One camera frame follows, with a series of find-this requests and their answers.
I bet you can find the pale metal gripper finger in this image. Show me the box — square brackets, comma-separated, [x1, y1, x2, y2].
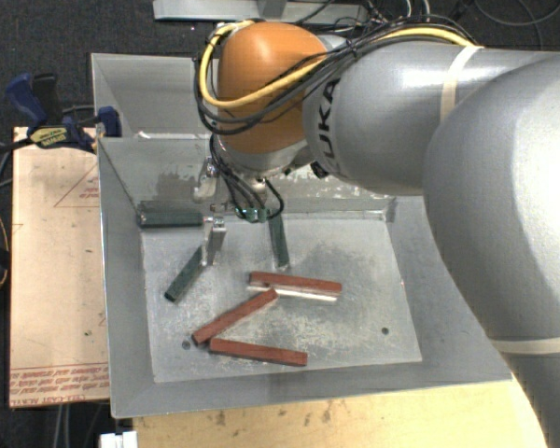
[201, 216, 217, 267]
[209, 217, 229, 267]

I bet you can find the red-brown flat block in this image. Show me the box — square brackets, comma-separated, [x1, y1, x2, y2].
[190, 287, 280, 347]
[247, 271, 343, 297]
[208, 336, 310, 369]

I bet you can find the white flat block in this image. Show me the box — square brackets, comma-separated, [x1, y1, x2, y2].
[245, 286, 340, 304]

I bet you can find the grey metal bin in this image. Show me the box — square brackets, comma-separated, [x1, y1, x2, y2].
[91, 52, 515, 420]

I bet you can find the brown cardboard board red print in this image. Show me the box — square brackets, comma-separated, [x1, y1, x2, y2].
[7, 126, 111, 410]

